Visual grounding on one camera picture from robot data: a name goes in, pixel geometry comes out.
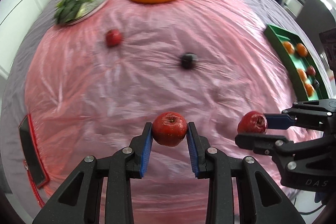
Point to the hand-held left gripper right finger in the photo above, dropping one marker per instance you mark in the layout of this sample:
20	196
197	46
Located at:
193	153

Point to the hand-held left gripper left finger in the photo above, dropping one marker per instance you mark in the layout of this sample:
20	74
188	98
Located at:
147	153

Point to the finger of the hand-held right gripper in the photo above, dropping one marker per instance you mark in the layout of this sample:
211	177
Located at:
278	121
257	141

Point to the small red apple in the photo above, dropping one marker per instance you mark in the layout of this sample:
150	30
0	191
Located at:
114	37
252	123
170	129

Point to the small orange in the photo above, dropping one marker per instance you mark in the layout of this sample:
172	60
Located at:
302	49
309	89
288	47

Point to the large orange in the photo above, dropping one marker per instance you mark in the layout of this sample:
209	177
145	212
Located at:
302	75

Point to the dark purple plum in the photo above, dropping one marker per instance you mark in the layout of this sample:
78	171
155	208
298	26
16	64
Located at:
316	83
188	60

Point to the green tray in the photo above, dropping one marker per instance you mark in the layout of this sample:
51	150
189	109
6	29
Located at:
294	66

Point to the large red apple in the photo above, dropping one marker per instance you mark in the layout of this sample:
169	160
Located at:
311	70

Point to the person's right hand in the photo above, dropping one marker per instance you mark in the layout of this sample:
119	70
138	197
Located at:
320	196

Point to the pink plastic sheet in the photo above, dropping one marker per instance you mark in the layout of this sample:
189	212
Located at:
157	87

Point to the grey chair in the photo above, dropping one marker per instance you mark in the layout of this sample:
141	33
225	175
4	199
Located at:
317	12

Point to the phone in red case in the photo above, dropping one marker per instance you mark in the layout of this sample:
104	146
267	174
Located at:
31	150

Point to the dark leafy greens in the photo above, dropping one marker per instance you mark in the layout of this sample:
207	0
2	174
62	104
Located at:
67	7

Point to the grey bed sheet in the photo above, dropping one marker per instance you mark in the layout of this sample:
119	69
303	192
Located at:
34	24

